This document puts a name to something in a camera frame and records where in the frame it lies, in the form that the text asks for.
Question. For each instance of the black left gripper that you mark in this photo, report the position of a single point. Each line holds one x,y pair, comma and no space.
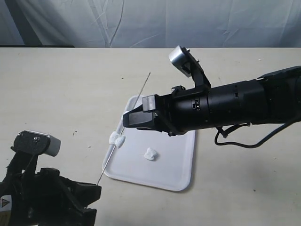
44,200

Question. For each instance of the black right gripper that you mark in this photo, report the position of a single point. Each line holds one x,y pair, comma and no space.
177,113

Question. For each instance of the thin metal skewer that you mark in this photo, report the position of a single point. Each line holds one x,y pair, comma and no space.
121,131

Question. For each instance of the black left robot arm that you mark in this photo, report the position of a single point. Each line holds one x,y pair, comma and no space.
47,199

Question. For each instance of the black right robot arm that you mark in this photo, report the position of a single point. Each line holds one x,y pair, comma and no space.
273,98

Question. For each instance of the white plastic tray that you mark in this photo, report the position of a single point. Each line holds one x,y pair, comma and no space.
170,171

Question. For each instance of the grey wrinkled backdrop cloth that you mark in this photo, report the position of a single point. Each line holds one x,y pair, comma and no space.
151,23

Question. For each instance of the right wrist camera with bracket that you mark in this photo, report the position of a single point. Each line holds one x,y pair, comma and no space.
183,60

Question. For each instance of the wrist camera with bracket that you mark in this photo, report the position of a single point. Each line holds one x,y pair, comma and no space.
183,60
28,146

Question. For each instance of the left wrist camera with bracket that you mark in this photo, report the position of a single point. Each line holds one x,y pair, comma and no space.
28,146

